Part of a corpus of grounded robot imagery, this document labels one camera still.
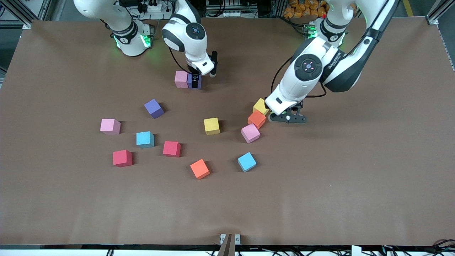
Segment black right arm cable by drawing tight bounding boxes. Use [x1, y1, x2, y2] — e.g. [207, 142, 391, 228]
[169, 46, 191, 74]

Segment yellow foam cube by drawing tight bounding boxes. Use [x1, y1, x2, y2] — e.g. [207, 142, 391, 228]
[253, 98, 271, 116]
[203, 117, 220, 136]

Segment purple foam cube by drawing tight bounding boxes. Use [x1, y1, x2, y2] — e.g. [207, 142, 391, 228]
[187, 73, 202, 90]
[144, 98, 165, 119]

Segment white power strip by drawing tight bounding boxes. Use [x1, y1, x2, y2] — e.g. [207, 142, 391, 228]
[137, 1, 175, 20]

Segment grey equipment box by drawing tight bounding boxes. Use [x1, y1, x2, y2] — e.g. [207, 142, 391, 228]
[205, 0, 249, 17]

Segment brown paper table cover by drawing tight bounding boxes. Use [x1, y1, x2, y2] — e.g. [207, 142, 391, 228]
[0, 17, 455, 246]

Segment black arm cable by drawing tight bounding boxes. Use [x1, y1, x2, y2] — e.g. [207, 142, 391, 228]
[169, 46, 191, 74]
[271, 57, 327, 98]

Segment red foam cube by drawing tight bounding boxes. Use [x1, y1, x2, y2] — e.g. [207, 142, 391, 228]
[162, 141, 181, 158]
[113, 150, 133, 167]

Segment pink foam cube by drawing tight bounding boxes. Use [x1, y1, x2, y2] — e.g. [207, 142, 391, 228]
[100, 118, 121, 135]
[241, 123, 261, 144]
[174, 70, 189, 89]

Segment orange foam cube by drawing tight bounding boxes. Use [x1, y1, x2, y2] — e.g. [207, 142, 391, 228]
[247, 110, 267, 129]
[190, 159, 210, 180]

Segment brown wooden stick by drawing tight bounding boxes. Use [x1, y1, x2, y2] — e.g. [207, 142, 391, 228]
[218, 234, 236, 256]

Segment aluminium frame profile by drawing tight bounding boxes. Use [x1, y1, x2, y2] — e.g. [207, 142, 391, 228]
[0, 0, 54, 29]
[426, 0, 455, 25]

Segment blue foam cube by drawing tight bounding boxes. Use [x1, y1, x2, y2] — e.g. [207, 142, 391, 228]
[237, 152, 257, 172]
[136, 131, 155, 149]

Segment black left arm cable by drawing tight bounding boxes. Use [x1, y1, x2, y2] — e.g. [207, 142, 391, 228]
[271, 57, 327, 98]

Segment orange snack packets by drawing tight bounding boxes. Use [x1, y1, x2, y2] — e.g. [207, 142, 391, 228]
[283, 0, 329, 19]

